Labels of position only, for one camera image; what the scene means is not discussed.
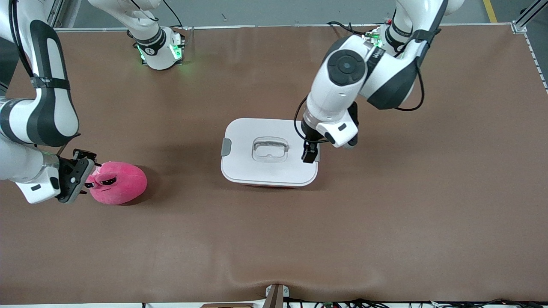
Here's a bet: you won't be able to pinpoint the aluminium frame post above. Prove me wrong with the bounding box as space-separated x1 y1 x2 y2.
512 0 548 34

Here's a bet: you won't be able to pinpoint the black right arm base cable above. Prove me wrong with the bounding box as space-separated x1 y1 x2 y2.
161 0 185 30

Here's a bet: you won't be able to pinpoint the pink plastic box base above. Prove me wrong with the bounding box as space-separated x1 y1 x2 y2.
238 183 300 189

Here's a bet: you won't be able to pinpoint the black left arm base cables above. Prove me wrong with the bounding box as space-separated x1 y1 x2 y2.
328 21 364 37

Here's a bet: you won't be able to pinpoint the pink plush toy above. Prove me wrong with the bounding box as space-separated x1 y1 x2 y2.
87 161 148 205

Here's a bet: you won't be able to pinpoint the aluminium frame struts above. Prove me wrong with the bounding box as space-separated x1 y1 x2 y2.
48 0 82 30

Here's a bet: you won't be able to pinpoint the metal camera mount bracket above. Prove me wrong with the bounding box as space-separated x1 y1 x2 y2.
265 284 290 308

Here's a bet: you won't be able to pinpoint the white box lid grey clips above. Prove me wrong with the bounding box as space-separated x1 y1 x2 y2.
220 118 319 188

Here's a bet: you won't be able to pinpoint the brown table mat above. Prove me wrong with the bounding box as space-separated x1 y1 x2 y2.
0 24 548 305

